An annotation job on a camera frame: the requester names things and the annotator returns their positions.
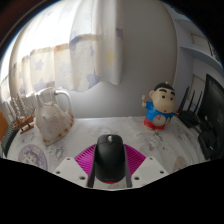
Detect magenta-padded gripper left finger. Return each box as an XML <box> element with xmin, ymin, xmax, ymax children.
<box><xmin>53</xmin><ymin>144</ymin><xmax>98</xmax><ymax>188</ymax></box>

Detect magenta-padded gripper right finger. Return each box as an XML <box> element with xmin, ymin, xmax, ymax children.
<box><xmin>123</xmin><ymin>144</ymin><xmax>169</xmax><ymax>188</ymax></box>

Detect black computer mouse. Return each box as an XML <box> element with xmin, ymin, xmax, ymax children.
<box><xmin>94</xmin><ymin>133</ymin><xmax>127</xmax><ymax>185</ymax></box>

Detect round purple printed mouse pad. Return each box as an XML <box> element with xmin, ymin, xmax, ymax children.
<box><xmin>17</xmin><ymin>143</ymin><xmax>49</xmax><ymax>171</ymax></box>

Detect white cartoon-print tablecloth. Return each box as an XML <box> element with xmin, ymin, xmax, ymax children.
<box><xmin>4</xmin><ymin>115</ymin><xmax>208</xmax><ymax>189</ymax></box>

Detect large white conch shell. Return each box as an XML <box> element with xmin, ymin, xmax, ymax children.
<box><xmin>34</xmin><ymin>87</ymin><xmax>75</xmax><ymax>146</ymax></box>

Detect cartoon boy figure clock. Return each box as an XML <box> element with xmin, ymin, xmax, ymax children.
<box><xmin>141</xmin><ymin>82</ymin><xmax>177</xmax><ymax>132</ymax></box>

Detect black computer monitor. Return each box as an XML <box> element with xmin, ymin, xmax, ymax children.
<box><xmin>197</xmin><ymin>73</ymin><xmax>224</xmax><ymax>161</ymax></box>

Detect white star-print curtain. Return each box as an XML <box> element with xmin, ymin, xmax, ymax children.
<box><xmin>0</xmin><ymin>0</ymin><xmax>125</xmax><ymax>101</ymax></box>

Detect white wall shelf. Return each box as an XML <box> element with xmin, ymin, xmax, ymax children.
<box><xmin>179</xmin><ymin>44</ymin><xmax>224</xmax><ymax>74</ymax></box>

